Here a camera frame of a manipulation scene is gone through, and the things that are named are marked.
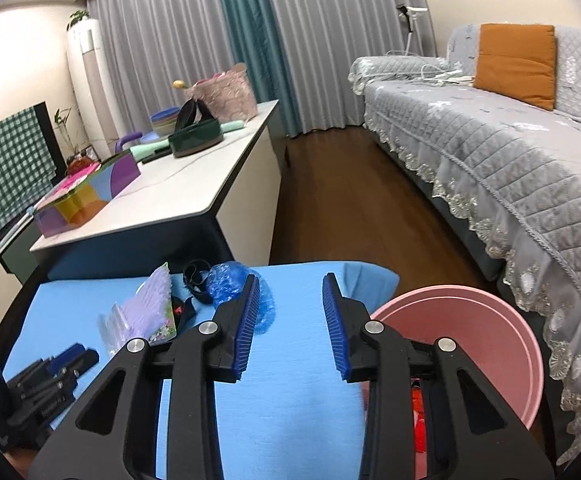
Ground mint green tray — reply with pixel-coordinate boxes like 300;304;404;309
129;142;171;161

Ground white standing air conditioner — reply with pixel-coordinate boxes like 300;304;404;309
65;19;121;148

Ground green printed wrapper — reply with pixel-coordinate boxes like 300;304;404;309
148;300;178;347

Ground blue plastic shoe cover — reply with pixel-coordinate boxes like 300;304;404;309
205;261;277;333

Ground colourful box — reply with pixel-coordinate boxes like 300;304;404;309
33;152;142;239

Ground purple handle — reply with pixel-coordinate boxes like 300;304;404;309
114;133;144;156

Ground black foil wrapper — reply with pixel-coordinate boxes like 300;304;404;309
170;294;197;333

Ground grey curtain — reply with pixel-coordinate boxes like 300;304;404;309
85;0;241;146
258;0;439;133

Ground black television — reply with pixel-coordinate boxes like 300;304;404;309
0;101;68;271

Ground long red plastic bag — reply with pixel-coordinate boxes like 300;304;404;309
409;385;429;456

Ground pink plastic basin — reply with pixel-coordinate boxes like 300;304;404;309
361;285;544;480

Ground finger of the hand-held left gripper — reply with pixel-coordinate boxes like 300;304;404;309
8;343;87;387
8;350;100;427

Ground dark green round bag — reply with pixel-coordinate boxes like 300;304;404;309
168;97;225;159

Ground white cables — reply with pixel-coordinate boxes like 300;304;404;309
385;50;476;86

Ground black elastic strap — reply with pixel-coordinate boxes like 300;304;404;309
182;259;216;306

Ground brown teapot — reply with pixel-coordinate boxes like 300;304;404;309
66;152;100;176

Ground blue table cover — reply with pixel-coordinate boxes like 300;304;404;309
0;259;401;480

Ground white floor lamp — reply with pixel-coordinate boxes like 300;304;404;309
395;4;429;58

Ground pink patterned packet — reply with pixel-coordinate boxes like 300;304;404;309
53;160;105;206

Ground green checkered cloth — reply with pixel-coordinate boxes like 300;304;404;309
0;106;56;253

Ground bamboo plant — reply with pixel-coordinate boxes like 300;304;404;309
53;107;84;161

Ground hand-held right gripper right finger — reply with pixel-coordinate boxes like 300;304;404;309
321;272;555;480

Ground teal curtain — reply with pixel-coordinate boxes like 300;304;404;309
213;0;304;136

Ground pink woven basket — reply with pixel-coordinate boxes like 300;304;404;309
185;62;258;122

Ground orange cushion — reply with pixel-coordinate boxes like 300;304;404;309
473;23;557;112

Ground white coffee table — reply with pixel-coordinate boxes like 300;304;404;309
29;99;287;281

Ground grey quilted sofa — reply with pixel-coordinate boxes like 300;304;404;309
348;24;581;468

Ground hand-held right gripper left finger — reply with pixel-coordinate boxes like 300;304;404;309
28;274;262;480

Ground purple foam fruit net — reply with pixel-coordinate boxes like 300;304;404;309
120;262;177;341

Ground stack of coloured bowls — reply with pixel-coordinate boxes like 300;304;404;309
149;106;184;138

